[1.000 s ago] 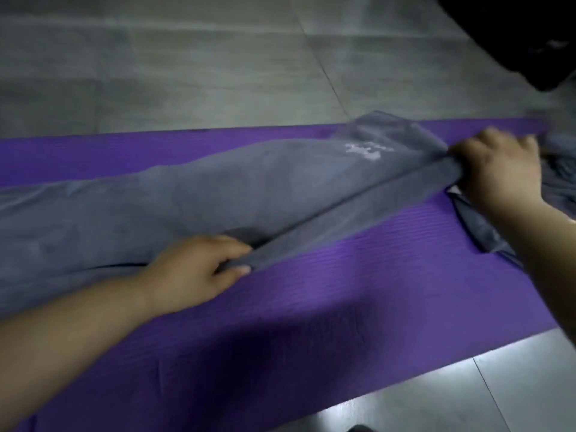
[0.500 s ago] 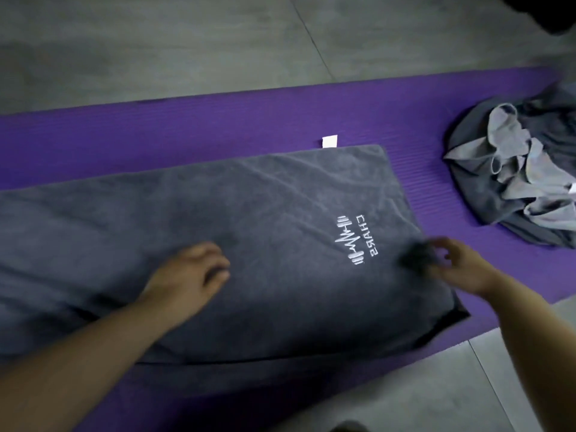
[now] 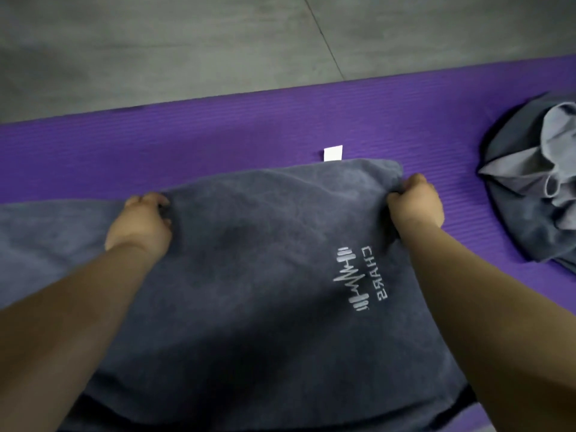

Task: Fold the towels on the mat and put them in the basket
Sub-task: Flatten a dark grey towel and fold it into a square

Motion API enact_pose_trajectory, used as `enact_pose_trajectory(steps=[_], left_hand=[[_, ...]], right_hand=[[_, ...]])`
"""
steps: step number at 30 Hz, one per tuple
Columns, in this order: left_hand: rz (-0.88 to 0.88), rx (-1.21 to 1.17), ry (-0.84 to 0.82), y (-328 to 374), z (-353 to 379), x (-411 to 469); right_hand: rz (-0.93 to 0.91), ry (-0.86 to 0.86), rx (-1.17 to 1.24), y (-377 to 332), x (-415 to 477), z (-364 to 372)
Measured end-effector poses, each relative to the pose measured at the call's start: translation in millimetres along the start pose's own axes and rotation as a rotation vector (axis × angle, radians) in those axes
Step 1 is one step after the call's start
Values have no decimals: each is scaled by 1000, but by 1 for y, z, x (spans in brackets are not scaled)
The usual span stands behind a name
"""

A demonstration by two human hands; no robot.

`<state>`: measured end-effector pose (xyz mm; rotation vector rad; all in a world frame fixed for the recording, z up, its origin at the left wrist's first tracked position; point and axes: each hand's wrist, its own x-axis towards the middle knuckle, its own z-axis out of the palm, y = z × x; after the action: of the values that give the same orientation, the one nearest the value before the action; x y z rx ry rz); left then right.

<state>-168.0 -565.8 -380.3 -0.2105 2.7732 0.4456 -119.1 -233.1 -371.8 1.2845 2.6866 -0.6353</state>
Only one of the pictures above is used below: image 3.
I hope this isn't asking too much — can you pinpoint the person's left hand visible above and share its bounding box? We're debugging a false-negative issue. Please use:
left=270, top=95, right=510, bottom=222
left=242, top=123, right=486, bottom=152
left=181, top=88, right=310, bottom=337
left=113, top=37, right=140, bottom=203
left=104, top=191, right=173, bottom=262

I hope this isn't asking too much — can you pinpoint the person's right hand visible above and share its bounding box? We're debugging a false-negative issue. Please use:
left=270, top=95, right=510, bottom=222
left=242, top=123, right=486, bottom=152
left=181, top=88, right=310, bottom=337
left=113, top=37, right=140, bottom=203
left=385, top=173, right=446, bottom=240

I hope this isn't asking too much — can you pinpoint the dark grey tagged towel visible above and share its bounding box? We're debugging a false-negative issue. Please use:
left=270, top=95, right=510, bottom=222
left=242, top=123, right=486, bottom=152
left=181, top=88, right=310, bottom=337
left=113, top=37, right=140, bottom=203
left=0, top=144, right=479, bottom=432

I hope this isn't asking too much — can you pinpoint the whitish grey towel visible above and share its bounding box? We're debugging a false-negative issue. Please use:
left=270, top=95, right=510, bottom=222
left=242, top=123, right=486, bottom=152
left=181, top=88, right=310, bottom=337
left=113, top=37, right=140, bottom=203
left=478, top=101, right=576, bottom=208

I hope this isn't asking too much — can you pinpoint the person's left forearm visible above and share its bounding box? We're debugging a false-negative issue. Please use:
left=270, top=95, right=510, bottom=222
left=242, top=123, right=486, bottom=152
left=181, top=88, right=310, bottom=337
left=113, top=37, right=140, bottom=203
left=0, top=241, right=159, bottom=432

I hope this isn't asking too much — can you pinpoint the person's right forearm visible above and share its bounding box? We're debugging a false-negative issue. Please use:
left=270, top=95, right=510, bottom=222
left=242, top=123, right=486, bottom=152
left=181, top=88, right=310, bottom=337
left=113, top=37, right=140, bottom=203
left=395, top=220, right=576, bottom=432

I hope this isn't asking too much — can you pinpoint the purple yoga mat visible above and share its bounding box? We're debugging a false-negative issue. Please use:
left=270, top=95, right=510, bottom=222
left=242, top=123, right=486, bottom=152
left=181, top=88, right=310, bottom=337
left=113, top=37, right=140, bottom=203
left=0, top=52, right=576, bottom=432

